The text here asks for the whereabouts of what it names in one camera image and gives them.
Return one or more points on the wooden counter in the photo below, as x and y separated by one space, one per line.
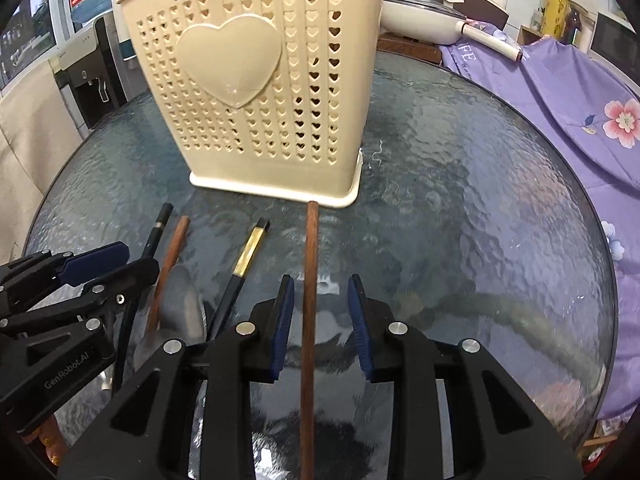
407 50

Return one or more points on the sliding window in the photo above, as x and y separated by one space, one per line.
30 30

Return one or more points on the white microwave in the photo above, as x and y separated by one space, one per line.
612 40

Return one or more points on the grey water dispenser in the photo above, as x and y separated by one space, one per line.
80 70

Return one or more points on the yellow wrapped roll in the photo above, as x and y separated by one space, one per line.
559 5

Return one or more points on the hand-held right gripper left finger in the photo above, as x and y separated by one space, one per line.
282 330

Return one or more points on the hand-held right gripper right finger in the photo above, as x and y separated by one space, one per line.
360 330

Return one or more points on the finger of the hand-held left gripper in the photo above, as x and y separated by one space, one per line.
95 260
125 277

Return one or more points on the brown glass bottle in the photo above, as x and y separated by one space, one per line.
576 25

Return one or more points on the cream frying pan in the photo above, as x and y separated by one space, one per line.
420 20

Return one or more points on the black chopstick gold band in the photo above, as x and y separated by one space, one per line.
247 255
157 230

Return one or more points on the beige perforated utensil holder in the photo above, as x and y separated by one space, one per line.
250 125

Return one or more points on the wooden chopstick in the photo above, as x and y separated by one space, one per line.
308 310
172 255

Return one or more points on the small wooden box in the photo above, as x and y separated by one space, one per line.
532 37

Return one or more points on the purple floral cloth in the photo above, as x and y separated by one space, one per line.
565 120

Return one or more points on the metal spoon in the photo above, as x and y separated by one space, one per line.
182 305

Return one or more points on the person's left hand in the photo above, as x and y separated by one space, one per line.
50 442

